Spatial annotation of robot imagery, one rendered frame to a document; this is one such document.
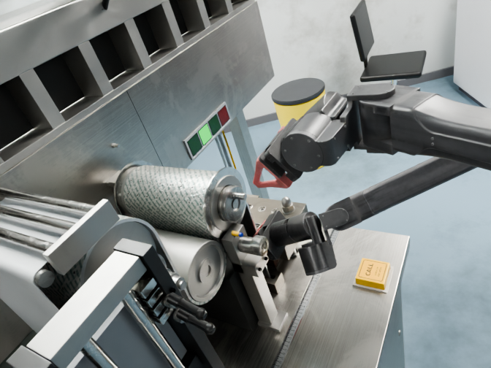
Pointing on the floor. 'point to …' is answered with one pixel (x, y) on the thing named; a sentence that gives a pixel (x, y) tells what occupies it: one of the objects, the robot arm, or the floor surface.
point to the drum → (297, 98)
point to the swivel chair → (375, 65)
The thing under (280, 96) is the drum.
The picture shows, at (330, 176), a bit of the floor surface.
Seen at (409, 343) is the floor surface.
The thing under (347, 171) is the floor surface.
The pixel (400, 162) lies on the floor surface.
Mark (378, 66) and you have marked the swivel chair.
